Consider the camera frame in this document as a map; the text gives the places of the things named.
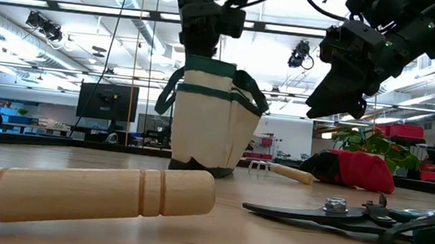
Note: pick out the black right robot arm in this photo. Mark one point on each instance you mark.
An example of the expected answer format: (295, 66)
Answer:
(412, 8)

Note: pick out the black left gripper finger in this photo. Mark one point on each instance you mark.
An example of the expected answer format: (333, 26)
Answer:
(202, 46)

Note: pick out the black overhead frame beam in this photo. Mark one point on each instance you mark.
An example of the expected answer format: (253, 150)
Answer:
(92, 9)

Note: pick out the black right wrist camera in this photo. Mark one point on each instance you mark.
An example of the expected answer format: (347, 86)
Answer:
(353, 41)

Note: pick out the beige green gardening bag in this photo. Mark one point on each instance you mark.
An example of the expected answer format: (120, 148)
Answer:
(201, 128)

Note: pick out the black pruning shears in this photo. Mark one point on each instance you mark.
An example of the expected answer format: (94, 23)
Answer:
(312, 215)

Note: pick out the large red storage bin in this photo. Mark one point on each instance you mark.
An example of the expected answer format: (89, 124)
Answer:
(400, 131)

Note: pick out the black ceiling camera cluster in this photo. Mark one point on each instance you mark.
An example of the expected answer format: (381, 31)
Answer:
(44, 26)

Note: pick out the red black gardening glove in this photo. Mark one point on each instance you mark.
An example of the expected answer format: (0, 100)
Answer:
(361, 170)

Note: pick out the distant wooden desk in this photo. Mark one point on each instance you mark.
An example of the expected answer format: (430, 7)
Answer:
(37, 127)

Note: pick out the white plant pot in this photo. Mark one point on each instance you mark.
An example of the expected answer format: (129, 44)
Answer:
(375, 147)

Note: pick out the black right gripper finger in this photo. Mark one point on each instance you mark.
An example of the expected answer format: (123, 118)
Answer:
(335, 107)
(344, 90)

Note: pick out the distant red bin shelf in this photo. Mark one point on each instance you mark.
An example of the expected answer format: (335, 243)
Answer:
(265, 142)

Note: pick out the black monitor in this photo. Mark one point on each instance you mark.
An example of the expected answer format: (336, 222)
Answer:
(107, 101)

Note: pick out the black table edge rail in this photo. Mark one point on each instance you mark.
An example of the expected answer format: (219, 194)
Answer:
(59, 143)

